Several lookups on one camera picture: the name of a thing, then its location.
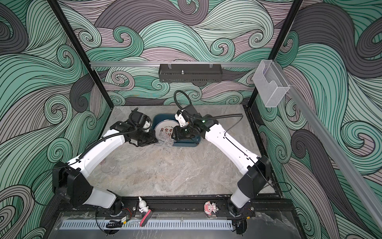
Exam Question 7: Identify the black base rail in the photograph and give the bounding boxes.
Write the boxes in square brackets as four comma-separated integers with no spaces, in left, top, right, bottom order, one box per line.
[54,194,298,221]

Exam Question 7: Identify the white plate red circle characters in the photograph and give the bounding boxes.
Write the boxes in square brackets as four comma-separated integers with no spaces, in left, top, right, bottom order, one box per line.
[154,119,179,141]

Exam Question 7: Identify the black perforated wall tray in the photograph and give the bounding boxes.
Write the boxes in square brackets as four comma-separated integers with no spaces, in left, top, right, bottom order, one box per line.
[158,64,223,83]

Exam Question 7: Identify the aluminium wall rail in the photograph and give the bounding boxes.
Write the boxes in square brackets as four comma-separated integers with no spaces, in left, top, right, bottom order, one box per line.
[89,61,260,68]

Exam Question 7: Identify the teal plastic bin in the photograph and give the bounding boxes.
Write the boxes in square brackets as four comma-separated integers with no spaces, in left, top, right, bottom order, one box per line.
[152,114,201,147]

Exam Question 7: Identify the pink pig figurine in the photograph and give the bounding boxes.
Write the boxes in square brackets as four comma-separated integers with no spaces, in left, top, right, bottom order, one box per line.
[204,201,218,217]

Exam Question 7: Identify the white slotted cable duct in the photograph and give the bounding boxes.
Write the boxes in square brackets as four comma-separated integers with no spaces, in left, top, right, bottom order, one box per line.
[58,219,233,231]

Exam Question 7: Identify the clear acrylic wall box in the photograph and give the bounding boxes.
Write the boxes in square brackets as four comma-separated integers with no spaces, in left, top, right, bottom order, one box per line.
[252,60,289,108]

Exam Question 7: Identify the white rabbit figurine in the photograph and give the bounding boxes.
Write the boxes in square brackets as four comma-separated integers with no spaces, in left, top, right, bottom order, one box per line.
[138,197,150,214]

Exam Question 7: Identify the clear drinking glass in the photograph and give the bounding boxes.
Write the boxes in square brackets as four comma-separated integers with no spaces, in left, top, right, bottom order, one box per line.
[157,132,175,148]

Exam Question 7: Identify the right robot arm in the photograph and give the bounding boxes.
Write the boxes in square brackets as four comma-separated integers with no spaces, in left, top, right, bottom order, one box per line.
[171,104,271,214]

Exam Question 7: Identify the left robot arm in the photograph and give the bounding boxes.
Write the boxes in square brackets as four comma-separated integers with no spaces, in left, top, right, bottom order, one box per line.
[52,109,158,215]

